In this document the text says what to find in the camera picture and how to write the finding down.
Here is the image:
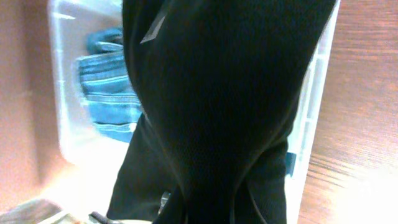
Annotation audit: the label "black garment with tape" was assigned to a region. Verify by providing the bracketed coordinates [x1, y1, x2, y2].
[107, 0, 335, 223]

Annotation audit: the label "dark blue jeans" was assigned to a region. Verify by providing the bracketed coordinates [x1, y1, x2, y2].
[76, 27, 142, 142]

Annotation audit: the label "teal blue garment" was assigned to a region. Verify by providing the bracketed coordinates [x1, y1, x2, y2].
[285, 152, 297, 177]

